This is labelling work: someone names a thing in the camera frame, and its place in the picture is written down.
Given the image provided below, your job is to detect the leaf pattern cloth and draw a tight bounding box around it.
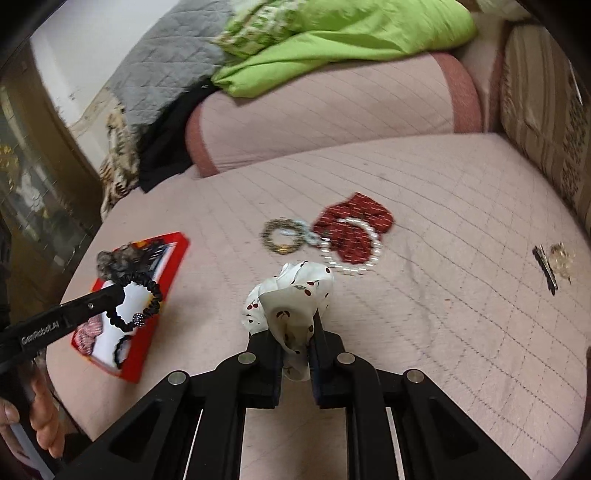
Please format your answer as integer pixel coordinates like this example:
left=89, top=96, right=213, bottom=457
left=99, top=103, right=139, bottom=221

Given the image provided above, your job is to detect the pink quilted bed cover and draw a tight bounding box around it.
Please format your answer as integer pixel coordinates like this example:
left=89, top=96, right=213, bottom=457
left=47, top=134, right=590, bottom=479

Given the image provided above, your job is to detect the grey metallic scrunchie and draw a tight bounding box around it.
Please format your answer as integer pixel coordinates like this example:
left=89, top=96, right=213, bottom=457
left=96, top=243, right=149, bottom=281

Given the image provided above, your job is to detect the pink bolster pillow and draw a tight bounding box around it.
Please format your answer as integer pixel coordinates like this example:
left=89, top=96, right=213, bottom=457
left=185, top=52, right=483, bottom=177

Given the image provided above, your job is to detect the grey quilted blanket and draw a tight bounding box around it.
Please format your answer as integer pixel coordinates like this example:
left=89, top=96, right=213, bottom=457
left=108, top=0, right=232, bottom=133

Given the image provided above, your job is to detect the black cloth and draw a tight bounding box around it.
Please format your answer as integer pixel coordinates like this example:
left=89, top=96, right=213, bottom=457
left=136, top=76, right=219, bottom=193

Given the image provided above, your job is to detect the light blue hair tie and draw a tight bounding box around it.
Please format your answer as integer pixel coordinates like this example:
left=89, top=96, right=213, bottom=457
left=287, top=218, right=325, bottom=248

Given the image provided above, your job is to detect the person's left hand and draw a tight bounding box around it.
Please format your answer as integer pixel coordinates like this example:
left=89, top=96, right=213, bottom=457
left=1, top=371, right=65, bottom=460

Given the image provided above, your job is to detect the brown striped headboard cushion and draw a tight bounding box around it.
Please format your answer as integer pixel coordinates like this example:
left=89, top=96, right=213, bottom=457
left=501, top=23, right=590, bottom=228

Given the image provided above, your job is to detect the white pearl bracelet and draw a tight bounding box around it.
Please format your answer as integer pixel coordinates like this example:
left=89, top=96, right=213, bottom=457
left=318, top=217, right=385, bottom=277

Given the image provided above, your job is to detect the red white checked scrunchie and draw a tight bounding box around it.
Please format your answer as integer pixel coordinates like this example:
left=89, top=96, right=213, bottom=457
left=73, top=317, right=103, bottom=356

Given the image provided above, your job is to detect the dark brown claw clip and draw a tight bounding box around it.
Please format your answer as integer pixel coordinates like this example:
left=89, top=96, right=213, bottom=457
left=137, top=239, right=170, bottom=278

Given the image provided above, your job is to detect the wooden glass cabinet door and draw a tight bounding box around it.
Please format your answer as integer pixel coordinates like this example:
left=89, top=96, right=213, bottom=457
left=1, top=44, right=102, bottom=322

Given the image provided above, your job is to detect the white cherry scrunchie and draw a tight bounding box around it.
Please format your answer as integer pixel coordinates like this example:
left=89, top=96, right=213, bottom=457
left=242, top=261, right=335, bottom=382

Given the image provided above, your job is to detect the red white tray box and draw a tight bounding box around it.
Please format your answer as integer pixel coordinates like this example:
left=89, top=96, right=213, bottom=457
left=71, top=232, right=189, bottom=383

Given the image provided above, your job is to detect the black fuzzy hair tie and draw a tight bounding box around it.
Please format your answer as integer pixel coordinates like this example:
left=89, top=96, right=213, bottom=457
left=111, top=333, right=137, bottom=370

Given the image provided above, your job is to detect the green blanket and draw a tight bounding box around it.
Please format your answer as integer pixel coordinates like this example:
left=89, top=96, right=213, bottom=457
left=212, top=1, right=477, bottom=98

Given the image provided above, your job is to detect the red patterned scrunchie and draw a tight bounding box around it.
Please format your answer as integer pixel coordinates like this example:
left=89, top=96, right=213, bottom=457
left=311, top=192, right=394, bottom=265

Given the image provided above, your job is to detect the clear crystal hair clip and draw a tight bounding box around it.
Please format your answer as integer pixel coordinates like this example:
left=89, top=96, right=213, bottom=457
left=549, top=242, right=574, bottom=283

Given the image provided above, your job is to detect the black hair clip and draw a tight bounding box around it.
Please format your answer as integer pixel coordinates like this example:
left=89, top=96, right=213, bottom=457
left=532, top=245, right=558, bottom=296

